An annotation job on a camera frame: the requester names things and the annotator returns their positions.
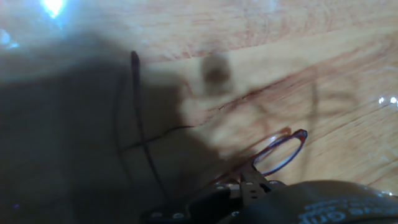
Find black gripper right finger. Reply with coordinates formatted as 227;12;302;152
239;170;285;207

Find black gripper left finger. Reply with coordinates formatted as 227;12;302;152
139;182;243;224

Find brown framed glasses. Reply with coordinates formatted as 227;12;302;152
129;50;308;205

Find orange-brown wooden board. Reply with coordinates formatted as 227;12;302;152
0;0;398;224

